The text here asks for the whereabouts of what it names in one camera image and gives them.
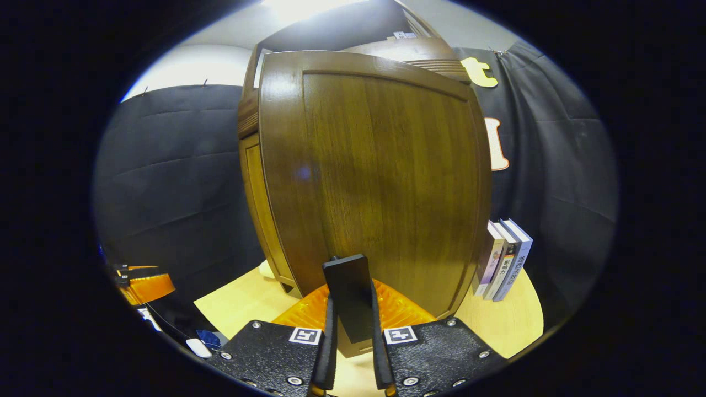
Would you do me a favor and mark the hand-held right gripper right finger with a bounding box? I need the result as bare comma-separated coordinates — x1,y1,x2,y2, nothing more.
368,280,508,397

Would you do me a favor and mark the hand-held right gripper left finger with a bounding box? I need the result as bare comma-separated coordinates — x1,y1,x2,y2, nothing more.
205,283,339,397

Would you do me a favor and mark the black door handle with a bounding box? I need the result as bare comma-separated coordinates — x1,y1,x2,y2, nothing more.
323,254,376,344

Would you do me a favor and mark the wooden shoe cabinet door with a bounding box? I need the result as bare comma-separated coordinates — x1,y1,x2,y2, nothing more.
258,51,493,358
239,132,303,299

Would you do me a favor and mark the wooden double-door shoe cabinet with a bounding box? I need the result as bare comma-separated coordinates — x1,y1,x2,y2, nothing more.
237,0,493,358

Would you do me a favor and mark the small white object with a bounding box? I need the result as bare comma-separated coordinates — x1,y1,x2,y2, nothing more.
186,338,213,359

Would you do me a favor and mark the black backdrop cloth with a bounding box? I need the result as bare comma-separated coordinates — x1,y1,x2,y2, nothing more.
93,41,618,331

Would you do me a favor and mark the white cover book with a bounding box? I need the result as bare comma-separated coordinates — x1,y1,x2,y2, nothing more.
473,221,505,298

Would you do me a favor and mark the dark spine book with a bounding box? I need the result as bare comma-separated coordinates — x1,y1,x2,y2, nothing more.
485,222,520,301

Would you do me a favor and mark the blue spine book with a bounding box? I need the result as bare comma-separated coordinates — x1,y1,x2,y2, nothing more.
493,218,533,303

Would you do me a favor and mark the large ceiling light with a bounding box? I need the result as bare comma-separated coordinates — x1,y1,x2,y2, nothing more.
259,0,365,20

